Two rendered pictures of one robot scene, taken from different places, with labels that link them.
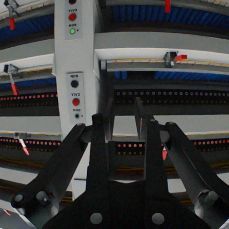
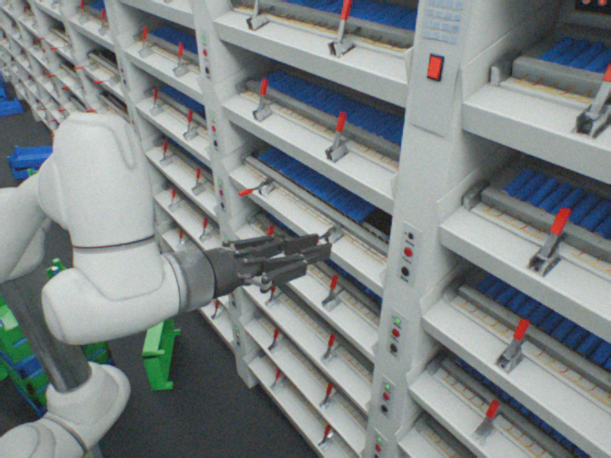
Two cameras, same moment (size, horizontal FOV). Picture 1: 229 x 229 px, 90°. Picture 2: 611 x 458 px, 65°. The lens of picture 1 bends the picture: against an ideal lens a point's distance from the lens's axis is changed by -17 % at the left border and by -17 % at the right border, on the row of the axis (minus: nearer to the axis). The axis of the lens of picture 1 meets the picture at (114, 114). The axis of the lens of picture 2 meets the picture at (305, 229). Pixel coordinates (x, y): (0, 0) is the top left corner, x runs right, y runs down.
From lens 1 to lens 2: 0.79 m
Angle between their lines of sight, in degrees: 72
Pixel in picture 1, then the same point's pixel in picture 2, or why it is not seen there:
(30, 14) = (479, 393)
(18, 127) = (519, 275)
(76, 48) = (398, 302)
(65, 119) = (426, 240)
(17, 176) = not seen: outside the picture
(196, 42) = not seen: hidden behind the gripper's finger
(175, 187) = (316, 62)
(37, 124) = (479, 258)
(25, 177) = (592, 163)
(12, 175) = not seen: outside the picture
